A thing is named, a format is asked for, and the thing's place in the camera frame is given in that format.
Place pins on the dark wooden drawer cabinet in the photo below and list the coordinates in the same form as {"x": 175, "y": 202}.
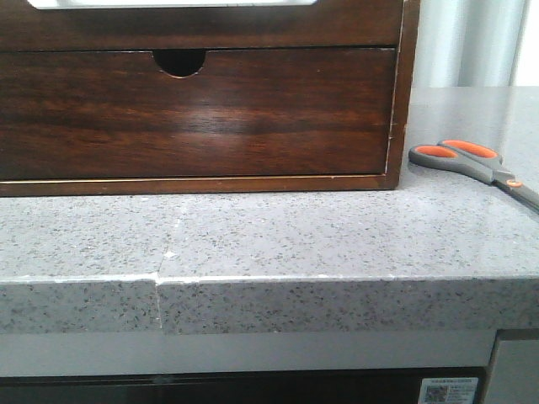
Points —
{"x": 185, "y": 62}

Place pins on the black glass appliance front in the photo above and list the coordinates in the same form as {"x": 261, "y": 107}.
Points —
{"x": 307, "y": 386}

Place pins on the white curtain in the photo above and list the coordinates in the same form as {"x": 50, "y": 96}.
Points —
{"x": 477, "y": 44}

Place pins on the wooden drawer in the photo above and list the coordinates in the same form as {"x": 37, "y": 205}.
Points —
{"x": 25, "y": 28}
{"x": 73, "y": 115}

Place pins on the grey orange scissors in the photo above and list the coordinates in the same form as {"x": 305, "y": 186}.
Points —
{"x": 474, "y": 161}

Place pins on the grey cabinet door panel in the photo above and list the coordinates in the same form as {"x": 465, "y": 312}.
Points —
{"x": 513, "y": 375}

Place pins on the white QR code sticker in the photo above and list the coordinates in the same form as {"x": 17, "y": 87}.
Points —
{"x": 448, "y": 390}

